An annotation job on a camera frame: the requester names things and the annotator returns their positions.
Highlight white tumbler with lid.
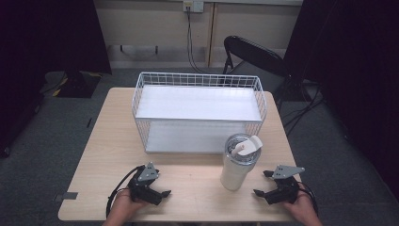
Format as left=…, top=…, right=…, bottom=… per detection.
left=219, top=133, right=264, bottom=192

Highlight black wall socket cable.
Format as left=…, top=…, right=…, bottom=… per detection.
left=185, top=5, right=210, bottom=75

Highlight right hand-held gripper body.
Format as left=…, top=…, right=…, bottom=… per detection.
left=264, top=164, right=306, bottom=205

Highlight person's right hand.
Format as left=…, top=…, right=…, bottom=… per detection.
left=282, top=184, right=317, bottom=221

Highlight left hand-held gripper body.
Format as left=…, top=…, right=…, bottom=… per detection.
left=127, top=161, right=163, bottom=205

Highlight person's left hand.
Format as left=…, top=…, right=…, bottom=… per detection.
left=109, top=188, right=149, bottom=221

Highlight black floor cables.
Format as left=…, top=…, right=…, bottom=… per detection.
left=280, top=79, right=328, bottom=137

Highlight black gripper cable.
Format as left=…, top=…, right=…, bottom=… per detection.
left=299, top=181, right=320, bottom=218
left=105, top=166, right=139, bottom=218

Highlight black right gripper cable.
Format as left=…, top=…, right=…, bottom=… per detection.
left=299, top=181, right=320, bottom=218

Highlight grey tape strip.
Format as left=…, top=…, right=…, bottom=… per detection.
left=53, top=191, right=79, bottom=202

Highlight black folding chair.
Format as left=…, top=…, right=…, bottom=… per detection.
left=222, top=35, right=295, bottom=102

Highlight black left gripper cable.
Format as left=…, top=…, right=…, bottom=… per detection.
left=105, top=166, right=139, bottom=218

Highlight white wire shelf rack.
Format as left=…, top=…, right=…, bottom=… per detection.
left=131, top=72, right=268, bottom=155

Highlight white wall socket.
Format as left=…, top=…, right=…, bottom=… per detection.
left=183, top=0, right=205, bottom=14

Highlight black curtain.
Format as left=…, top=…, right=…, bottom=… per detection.
left=282, top=0, right=399, bottom=202
left=0, top=0, right=113, bottom=158

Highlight black stand base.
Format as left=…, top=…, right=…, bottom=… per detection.
left=56, top=69, right=103, bottom=99

